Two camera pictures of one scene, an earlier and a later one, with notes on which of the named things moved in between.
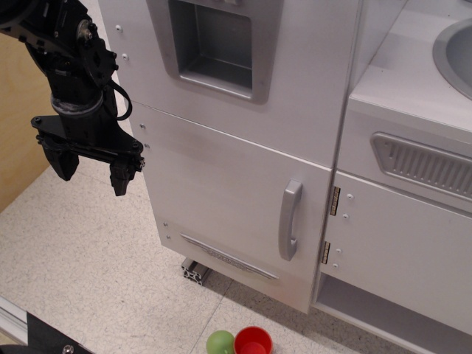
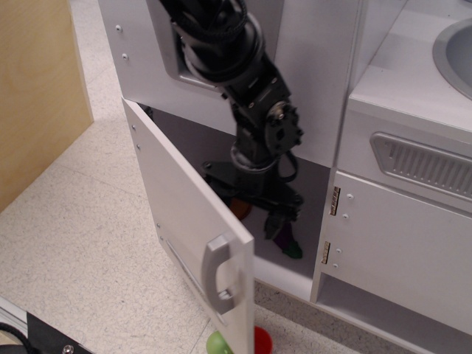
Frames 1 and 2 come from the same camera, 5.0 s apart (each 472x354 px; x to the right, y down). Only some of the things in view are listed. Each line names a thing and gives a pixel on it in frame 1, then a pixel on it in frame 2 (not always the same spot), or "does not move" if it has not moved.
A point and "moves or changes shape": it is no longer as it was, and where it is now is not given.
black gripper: x=98 y=134 -> x=266 y=189
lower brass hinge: x=326 y=252 does not move
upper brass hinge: x=336 y=193 does not move
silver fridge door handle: x=288 y=244 -> x=222 y=301
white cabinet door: x=411 y=252 does not move
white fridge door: x=248 y=215 moves or changes shape
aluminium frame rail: x=13 y=321 does not move
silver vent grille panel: x=410 y=159 does not move
